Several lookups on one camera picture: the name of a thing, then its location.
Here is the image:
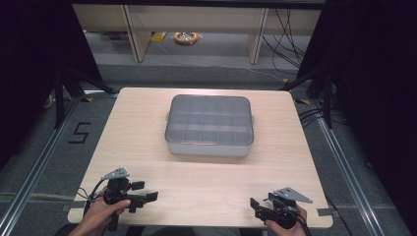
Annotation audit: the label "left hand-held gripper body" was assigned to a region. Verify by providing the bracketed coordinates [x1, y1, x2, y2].
[100, 166, 148, 232]

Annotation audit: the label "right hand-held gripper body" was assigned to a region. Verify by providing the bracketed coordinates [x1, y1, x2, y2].
[258, 187, 314, 230]

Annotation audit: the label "grey compartment storage box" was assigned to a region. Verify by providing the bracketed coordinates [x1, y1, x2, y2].
[165, 110, 256, 158]

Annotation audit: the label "transparent grey box lid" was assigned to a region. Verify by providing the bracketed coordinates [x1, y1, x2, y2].
[164, 94, 256, 148]

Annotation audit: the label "person's right hand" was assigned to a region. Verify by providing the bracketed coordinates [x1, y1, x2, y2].
[264, 204, 310, 236]

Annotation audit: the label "person's left hand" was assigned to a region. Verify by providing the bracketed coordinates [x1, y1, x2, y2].
[82, 196, 132, 236]

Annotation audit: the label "black tripod stand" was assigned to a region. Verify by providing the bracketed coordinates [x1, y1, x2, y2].
[280, 64, 334, 130]
[53, 64, 116, 130]

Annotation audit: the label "yellow packet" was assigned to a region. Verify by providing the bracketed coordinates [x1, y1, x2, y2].
[149, 31, 168, 43]

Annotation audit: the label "black curtain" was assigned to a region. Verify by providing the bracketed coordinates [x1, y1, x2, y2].
[0, 0, 103, 171]
[296, 0, 417, 235]

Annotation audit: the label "beige wooden shelf unit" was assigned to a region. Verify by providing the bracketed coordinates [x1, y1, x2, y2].
[72, 3, 323, 66]

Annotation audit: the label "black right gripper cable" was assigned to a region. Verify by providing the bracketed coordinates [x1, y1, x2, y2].
[277, 200, 313, 236]

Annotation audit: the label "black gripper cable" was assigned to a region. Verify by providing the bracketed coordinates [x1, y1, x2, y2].
[77, 178, 110, 215]
[277, 200, 313, 236]

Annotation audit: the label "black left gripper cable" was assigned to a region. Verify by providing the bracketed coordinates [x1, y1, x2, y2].
[77, 178, 110, 215]

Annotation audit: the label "aluminium floor rail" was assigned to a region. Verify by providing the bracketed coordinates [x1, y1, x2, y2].
[0, 88, 116, 236]
[309, 97, 386, 236]

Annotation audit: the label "black floor cables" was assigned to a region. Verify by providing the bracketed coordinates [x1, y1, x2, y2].
[297, 106, 328, 129]

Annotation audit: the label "orange ring with metal parts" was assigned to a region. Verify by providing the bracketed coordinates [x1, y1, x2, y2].
[172, 30, 200, 46]

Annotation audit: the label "bundle of black hanging cables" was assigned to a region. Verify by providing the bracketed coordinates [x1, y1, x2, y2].
[261, 8, 311, 77]

